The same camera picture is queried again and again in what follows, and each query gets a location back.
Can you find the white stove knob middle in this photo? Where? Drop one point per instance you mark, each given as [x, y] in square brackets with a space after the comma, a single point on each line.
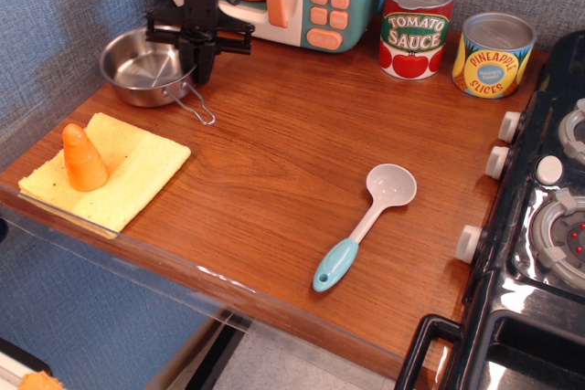
[496, 162]

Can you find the small steel sauce pan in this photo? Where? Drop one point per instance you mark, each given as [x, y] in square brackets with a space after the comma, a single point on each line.
[148, 74]

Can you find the yellow folded cloth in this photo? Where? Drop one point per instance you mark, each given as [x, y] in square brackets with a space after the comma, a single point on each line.
[139, 164]

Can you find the grey ladle teal handle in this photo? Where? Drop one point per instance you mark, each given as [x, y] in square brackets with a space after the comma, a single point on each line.
[389, 185]

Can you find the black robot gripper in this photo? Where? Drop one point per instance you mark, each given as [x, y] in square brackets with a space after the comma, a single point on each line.
[201, 24]

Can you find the tomato sauce can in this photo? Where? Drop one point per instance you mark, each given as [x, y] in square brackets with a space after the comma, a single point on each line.
[412, 37]

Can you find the black toy stove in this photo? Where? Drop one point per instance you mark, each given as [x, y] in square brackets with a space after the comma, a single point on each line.
[523, 321]

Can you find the white round stove button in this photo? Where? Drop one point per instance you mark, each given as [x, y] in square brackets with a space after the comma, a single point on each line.
[549, 170]

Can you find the orange object bottom left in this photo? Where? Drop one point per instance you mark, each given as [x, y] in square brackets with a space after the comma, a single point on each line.
[40, 381]

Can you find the pineapple slices can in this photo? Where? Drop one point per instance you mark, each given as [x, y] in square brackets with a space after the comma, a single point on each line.
[492, 55]

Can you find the white stove knob bottom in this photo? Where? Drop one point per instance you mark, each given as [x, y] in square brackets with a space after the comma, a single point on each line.
[468, 243]

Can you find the orange toy carrot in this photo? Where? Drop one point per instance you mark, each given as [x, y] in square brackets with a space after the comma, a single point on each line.
[85, 168]

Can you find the white stove knob top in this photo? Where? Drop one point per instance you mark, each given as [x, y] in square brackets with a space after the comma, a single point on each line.
[509, 125]

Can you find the white stove knob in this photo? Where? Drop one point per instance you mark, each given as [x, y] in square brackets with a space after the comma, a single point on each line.
[496, 162]
[509, 125]
[468, 243]

